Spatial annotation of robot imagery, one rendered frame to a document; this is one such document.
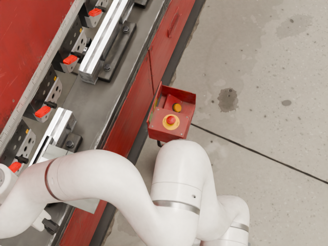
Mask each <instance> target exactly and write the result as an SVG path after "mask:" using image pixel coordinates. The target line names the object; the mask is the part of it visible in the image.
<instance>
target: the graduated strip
mask: <svg viewBox="0 0 328 246"><path fill-rule="evenodd" d="M80 1H81V0H75V2H74V3H73V5H72V7H71V9H70V11H69V12H68V14H67V16H66V18H65V20H64V21H63V23H62V25H61V27H60V29H59V30H58V32H57V34H56V36H55V38H54V39H53V41H52V43H51V45H50V47H49V48H48V50H47V52H46V54H45V56H44V58H43V59H42V61H41V63H40V65H39V67H38V68H37V70H36V72H35V74H34V76H33V78H32V80H31V81H30V83H29V85H28V87H27V89H26V90H25V92H24V94H23V96H22V98H21V99H20V101H19V103H18V105H17V107H16V108H15V110H14V112H13V114H12V116H11V118H10V119H9V121H8V123H7V125H6V127H5V128H4V130H3V132H2V134H1V136H0V147H1V145H2V143H3V141H4V139H5V137H6V136H7V134H8V132H9V130H10V128H11V126H12V125H13V123H14V121H15V119H16V117H17V115H18V114H19V112H20V110H21V108H22V106H23V105H24V103H25V101H26V99H27V97H28V95H29V94H30V92H31V90H32V88H33V86H34V85H35V83H36V81H37V79H38V77H39V75H40V74H41V72H42V70H43V68H44V66H45V64H46V63H47V61H48V59H49V57H50V55H51V54H52V52H53V50H54V48H55V46H56V44H57V43H58V41H59V39H60V37H61V35H62V33H63V32H64V30H65V28H66V26H67V24H68V23H69V21H70V19H71V17H72V15H73V13H74V12H75V10H76V8H77V6H78V4H79V2H80Z"/></svg>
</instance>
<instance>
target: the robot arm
mask: <svg viewBox="0 0 328 246"><path fill-rule="evenodd" d="M81 199H100V200H104V201H107V202H109V203H111V204H112V205H114V206H115V207H116V208H117V209H118V210H119V211H120V212H121V214H122V215H123V216H124V217H125V219H126V220H127V221H128V223H129V224H130V225H131V227H132V228H133V230H134V231H135V232H136V234H137V235H138V236H139V237H140V239H141V240H142V241H143V242H144V243H145V244H146V245H147V246H248V234H249V220H250V216H249V209H248V206H247V204H246V202H245V201H244V200H243V199H242V198H240V197H238V196H234V195H223V194H220V195H216V190H215V183H214V177H213V171H212V167H211V163H210V160H209V157H208V155H207V153H206V151H205V150H204V149H203V148H202V147H201V146H200V145H199V144H198V143H196V142H194V141H192V140H187V139H176V140H171V141H169V142H167V143H165V144H164V145H163V146H162V147H161V149H160V150H159V153H158V155H157V158H156V162H155V168H154V174H153V180H152V186H151V192H150V195H149V193H148V191H147V188H146V186H145V183H144V181H143V179H142V177H141V175H140V173H139V171H138V170H137V168H136V167H135V166H134V165H133V163H132V162H130V161H129V160H128V159H126V158H125V157H123V156H121V155H119V154H116V153H114V152H111V151H107V150H100V149H91V150H85V151H81V152H77V153H73V154H69V155H65V156H61V157H58V158H54V159H50V160H47V161H44V162H40V163H36V164H33V165H31V166H29V167H28V168H26V169H25V170H24V171H23V172H22V173H21V174H20V176H19V177H18V176H17V175H15V174H14V173H13V172H12V171H11V170H10V169H9V168H8V167H7V166H5V165H3V164H0V239H4V238H10V237H14V236H17V235H19V234H21V233H23V232H24V231H25V230H27V229H28V228H29V227H30V226H32V227H34V228H35V229H37V230H38V231H43V230H44V228H45V229H46V230H47V232H48V233H50V234H51V235H52V236H53V235H54V234H55V233H57V231H58V230H59V227H60V226H59V225H58V224H57V223H56V222H54V221H52V220H51V216H50V215H49V214H48V213H47V212H46V211H45V210H44V208H45V207H46V205H47V204H48V203H57V202H66V201H74V200H81ZM46 226H48V228H47V227H46Z"/></svg>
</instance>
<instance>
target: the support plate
mask: <svg viewBox="0 0 328 246"><path fill-rule="evenodd" d="M66 153H67V150H65V149H62V148H59V147H56V146H54V145H51V144H49V145H48V147H47V149H46V151H45V153H44V155H43V158H46V159H48V160H50V159H54V158H58V157H61V156H65V155H66ZM69 154H73V152H70V151H68V153H67V155H69ZM99 202H100V199H81V200H74V201H66V202H63V203H65V204H68V205H71V206H74V207H76V208H79V209H81V210H84V211H87V212H89V213H92V214H95V211H96V209H97V207H98V204H99Z"/></svg>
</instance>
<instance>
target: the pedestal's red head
mask: <svg viewBox="0 0 328 246"><path fill-rule="evenodd" d="M161 85H162V81H161V82H160V85H159V88H158V90H157V93H156V96H155V99H154V102H153V105H152V107H151V110H150V113H149V115H148V118H147V121H146V123H147V126H148V127H147V129H148V134H149V138H151V139H155V140H158V141H161V142H165V143H167V142H169V141H171V140H176V139H186V137H187V134H188V131H189V127H190V124H191V121H192V118H193V115H194V111H195V107H196V105H195V104H196V93H193V92H189V91H185V90H181V89H177V88H174V87H170V86H166V85H162V97H161V100H160V103H159V105H158V107H156V108H155V111H154V110H153V106H154V103H155V100H156V98H157V101H158V92H159V89H160V86H161ZM174 103H178V104H180V105H181V108H182V109H181V111H180V113H178V112H174V111H173V110H172V106H173V104H174ZM152 110H153V117H152V119H151V122H150V124H149V117H150V114H151V112H152ZM169 114H173V115H176V116H177V117H178V118H179V121H180V124H179V126H178V127H177V128H176V129H174V130H168V129H166V128H165V127H164V126H163V119H164V117H165V116H167V115H169Z"/></svg>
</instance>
